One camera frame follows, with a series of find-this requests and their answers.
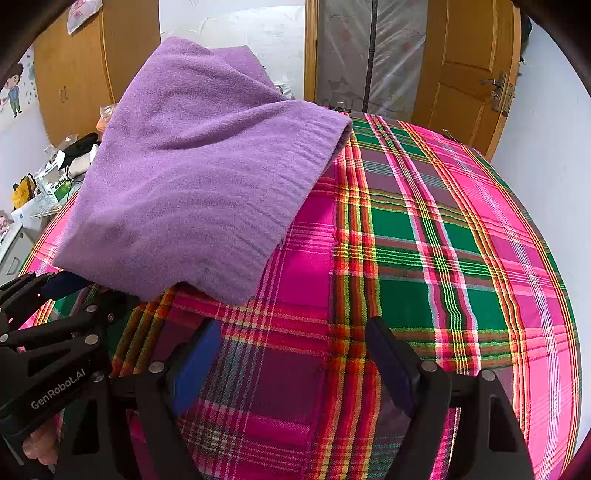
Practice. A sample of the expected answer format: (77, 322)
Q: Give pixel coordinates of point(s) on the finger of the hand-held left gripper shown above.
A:
(62, 285)
(87, 323)

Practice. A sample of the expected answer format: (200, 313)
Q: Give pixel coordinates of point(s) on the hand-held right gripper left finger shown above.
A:
(196, 369)

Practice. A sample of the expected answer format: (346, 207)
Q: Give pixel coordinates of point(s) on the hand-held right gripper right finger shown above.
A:
(392, 369)

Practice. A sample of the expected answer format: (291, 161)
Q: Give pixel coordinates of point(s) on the purple fleece blanket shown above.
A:
(194, 184)

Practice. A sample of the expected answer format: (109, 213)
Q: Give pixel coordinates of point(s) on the person's left hand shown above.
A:
(44, 445)

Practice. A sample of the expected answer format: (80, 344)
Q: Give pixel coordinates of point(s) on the white drawer cabinet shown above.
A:
(11, 258)

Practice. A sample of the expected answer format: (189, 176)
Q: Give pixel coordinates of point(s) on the green white carton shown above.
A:
(60, 189)

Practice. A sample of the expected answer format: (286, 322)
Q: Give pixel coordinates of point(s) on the yellow paper bag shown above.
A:
(23, 194)

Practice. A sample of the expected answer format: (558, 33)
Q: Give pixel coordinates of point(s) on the pink plaid bed sheet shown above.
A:
(392, 230)

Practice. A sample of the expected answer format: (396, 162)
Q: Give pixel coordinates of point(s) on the black pouch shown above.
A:
(81, 144)

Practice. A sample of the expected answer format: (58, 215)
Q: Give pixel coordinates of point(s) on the bag of oranges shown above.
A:
(105, 123)

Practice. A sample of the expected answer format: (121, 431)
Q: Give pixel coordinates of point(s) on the wooden wardrobe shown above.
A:
(78, 69)

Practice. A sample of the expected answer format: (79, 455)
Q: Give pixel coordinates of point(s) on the metal door lock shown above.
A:
(498, 92)

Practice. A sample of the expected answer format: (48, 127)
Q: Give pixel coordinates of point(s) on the wooden door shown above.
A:
(461, 69)

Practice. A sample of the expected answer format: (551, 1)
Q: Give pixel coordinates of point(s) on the plastic door curtain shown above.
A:
(346, 46)

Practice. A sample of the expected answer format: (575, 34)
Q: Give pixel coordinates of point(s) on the black hanging bag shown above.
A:
(526, 37)

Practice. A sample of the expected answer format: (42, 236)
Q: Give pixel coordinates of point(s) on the cartoon wall sticker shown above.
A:
(14, 87)

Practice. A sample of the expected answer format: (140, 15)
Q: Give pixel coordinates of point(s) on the wooden door frame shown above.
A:
(310, 46)

